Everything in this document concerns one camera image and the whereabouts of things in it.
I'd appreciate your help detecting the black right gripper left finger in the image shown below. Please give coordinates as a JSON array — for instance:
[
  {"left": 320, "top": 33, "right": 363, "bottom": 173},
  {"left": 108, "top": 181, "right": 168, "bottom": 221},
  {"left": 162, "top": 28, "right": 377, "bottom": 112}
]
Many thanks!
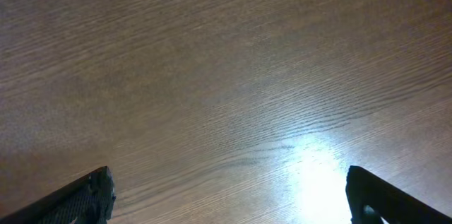
[{"left": 1, "top": 166, "right": 116, "bottom": 224}]

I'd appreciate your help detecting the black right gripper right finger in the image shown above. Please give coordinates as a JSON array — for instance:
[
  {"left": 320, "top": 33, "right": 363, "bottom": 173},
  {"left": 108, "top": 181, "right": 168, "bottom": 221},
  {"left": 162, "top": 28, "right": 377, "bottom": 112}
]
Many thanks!
[{"left": 345, "top": 165, "right": 451, "bottom": 224}]

